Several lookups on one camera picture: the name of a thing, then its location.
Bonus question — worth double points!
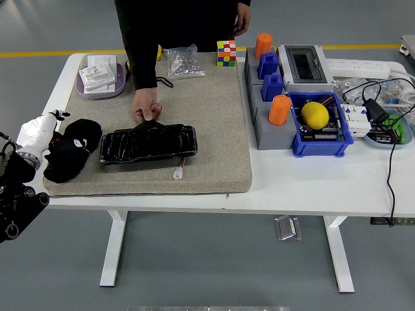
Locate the person's left hand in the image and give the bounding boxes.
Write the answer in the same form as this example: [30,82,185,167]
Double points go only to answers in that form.
[233,2,252,36]

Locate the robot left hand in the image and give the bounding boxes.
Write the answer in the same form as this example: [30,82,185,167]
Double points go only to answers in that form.
[15,109,89,160]

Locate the person's right hand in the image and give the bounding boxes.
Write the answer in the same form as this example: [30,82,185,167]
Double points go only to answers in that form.
[131,87,163,124]

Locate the purple oval tray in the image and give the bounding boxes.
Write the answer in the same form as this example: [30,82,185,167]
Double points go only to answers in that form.
[75,62,127,100]

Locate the orange cylinder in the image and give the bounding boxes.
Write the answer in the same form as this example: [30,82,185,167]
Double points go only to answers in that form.
[267,95,292,126]
[254,32,274,60]

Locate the colourful puzzle cube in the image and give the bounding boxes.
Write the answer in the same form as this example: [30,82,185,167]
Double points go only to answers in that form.
[216,40,237,67]

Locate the grey base block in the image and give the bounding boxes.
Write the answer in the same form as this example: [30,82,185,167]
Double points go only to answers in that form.
[249,84,298,151]
[243,47,286,87]

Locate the blue plastic block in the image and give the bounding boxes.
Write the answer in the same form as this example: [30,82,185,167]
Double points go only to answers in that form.
[257,51,280,81]
[261,73,285,103]

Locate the white socket module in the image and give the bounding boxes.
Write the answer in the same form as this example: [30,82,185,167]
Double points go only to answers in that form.
[78,63,117,91]

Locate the clear bag of washers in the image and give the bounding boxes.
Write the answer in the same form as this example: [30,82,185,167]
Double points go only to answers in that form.
[163,43,207,80]

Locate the person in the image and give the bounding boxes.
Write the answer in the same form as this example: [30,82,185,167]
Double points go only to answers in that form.
[114,0,252,54]

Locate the grey-brown mat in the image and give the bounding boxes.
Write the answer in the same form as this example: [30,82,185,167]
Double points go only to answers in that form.
[42,51,254,198]

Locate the grey windowed electrical box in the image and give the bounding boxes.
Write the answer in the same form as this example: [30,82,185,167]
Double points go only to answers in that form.
[278,44,335,94]

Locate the yellow lemon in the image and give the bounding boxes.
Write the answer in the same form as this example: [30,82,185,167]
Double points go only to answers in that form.
[301,101,330,130]

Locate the white power strip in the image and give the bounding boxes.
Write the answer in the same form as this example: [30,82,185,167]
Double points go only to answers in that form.
[326,58,392,80]

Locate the clear bags of parts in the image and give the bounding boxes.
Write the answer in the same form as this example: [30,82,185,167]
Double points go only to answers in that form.
[332,76,415,108]

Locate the white table leg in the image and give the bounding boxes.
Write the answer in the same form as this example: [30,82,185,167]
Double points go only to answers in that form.
[322,216,356,294]
[99,210,129,288]

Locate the dark circuit board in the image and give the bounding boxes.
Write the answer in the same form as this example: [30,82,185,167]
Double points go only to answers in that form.
[300,119,345,142]

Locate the blue plastic bin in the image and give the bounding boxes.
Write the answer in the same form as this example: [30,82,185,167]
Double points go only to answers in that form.
[287,91,355,159]

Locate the white circuit breaker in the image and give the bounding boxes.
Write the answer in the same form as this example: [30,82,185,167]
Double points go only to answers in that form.
[340,103,372,137]

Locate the black power adapter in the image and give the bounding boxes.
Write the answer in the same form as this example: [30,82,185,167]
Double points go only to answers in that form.
[362,98,390,124]

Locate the grey cart with red wheel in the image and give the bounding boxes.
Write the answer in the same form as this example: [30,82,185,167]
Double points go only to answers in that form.
[399,34,415,61]

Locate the light blue dish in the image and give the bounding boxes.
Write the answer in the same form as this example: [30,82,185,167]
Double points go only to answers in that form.
[362,108,414,150]

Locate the green terminal block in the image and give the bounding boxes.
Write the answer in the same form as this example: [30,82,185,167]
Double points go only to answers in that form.
[379,115,408,145]

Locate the silver metal floor plate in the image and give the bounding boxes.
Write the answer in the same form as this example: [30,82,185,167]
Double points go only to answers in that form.
[274,215,303,242]

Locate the black table control box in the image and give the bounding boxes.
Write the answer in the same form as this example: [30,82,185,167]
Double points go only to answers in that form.
[370,216,415,227]

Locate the large white switch plate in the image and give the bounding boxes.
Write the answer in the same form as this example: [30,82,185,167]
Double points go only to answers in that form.
[84,54,117,95]

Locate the white plug with wires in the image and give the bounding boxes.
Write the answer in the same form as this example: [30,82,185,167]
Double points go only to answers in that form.
[173,155,187,180]

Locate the white cable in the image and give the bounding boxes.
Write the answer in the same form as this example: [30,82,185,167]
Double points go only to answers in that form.
[388,69,415,115]

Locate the black power cord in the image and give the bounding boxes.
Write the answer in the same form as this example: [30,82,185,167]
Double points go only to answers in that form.
[342,80,415,227]

